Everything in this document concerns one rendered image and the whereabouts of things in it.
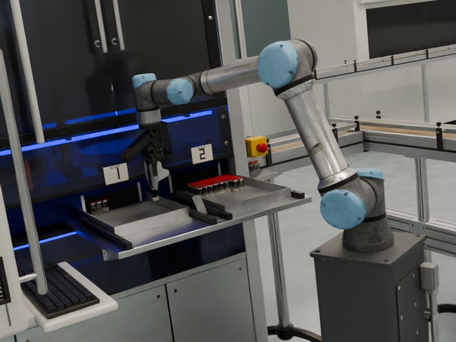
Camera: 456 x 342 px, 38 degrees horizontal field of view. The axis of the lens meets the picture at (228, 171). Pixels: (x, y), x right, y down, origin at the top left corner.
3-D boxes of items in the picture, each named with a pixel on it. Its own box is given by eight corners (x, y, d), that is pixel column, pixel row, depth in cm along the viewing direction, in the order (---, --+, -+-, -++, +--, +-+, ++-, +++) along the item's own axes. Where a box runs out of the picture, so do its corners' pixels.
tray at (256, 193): (177, 199, 241) (176, 190, 240) (237, 183, 253) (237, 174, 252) (226, 216, 212) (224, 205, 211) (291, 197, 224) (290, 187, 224)
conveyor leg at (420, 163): (414, 320, 301) (404, 154, 284) (429, 313, 305) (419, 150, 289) (430, 326, 293) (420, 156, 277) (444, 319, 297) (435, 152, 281)
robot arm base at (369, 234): (402, 238, 199) (400, 206, 197) (380, 255, 187) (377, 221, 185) (357, 233, 208) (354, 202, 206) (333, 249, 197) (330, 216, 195)
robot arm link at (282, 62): (385, 210, 186) (305, 30, 185) (367, 226, 174) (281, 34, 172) (347, 222, 193) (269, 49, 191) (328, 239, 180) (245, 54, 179)
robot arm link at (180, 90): (198, 74, 206) (169, 76, 211) (178, 79, 196) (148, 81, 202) (201, 100, 207) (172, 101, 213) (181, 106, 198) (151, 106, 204)
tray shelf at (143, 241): (66, 226, 230) (65, 221, 229) (236, 182, 264) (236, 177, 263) (119, 259, 189) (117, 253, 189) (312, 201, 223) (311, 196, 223)
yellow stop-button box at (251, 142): (243, 156, 262) (241, 138, 261) (258, 153, 266) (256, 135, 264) (253, 158, 256) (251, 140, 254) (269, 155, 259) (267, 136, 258)
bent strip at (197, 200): (193, 214, 219) (191, 197, 217) (201, 212, 220) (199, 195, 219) (215, 222, 207) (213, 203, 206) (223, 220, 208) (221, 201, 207)
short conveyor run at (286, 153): (238, 185, 266) (233, 146, 263) (218, 180, 279) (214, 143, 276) (366, 151, 299) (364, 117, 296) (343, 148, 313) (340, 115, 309)
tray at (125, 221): (79, 218, 232) (77, 207, 231) (146, 200, 244) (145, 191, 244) (115, 238, 203) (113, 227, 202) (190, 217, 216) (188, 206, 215)
